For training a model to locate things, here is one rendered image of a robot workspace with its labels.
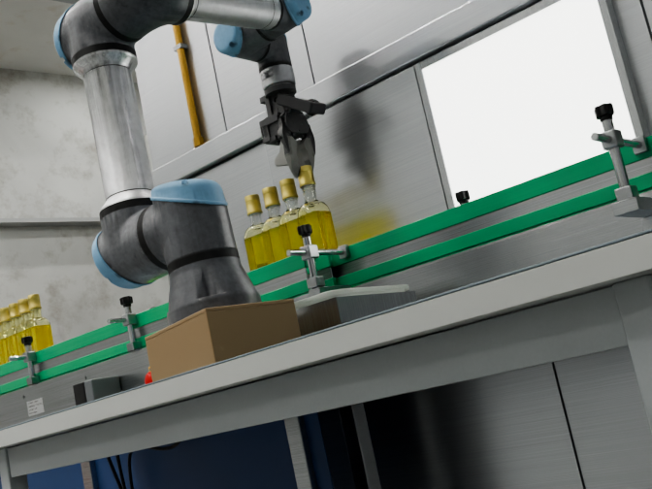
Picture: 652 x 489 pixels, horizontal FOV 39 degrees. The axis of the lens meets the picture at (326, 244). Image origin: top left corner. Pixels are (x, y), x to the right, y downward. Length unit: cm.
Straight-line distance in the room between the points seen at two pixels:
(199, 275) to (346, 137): 76
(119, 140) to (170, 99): 99
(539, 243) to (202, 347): 60
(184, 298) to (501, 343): 57
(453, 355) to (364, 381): 15
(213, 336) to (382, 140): 81
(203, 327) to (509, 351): 52
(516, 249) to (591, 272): 72
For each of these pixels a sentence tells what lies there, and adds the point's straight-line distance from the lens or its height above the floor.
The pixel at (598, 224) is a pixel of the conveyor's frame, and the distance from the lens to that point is 155.
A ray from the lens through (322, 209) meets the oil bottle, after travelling 196.
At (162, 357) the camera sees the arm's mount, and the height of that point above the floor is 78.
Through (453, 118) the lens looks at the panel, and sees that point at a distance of 192.
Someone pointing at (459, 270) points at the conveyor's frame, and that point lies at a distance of 168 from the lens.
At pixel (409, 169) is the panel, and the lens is 197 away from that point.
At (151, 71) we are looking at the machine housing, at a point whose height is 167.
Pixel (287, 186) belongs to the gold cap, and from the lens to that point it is 202.
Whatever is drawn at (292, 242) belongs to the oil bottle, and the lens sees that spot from 198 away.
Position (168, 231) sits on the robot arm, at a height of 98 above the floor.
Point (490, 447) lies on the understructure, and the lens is 194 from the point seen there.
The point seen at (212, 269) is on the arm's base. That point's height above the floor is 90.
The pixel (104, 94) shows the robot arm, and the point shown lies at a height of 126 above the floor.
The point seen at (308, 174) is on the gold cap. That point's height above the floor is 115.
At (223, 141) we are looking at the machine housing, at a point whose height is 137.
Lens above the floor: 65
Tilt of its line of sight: 10 degrees up
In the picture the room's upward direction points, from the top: 12 degrees counter-clockwise
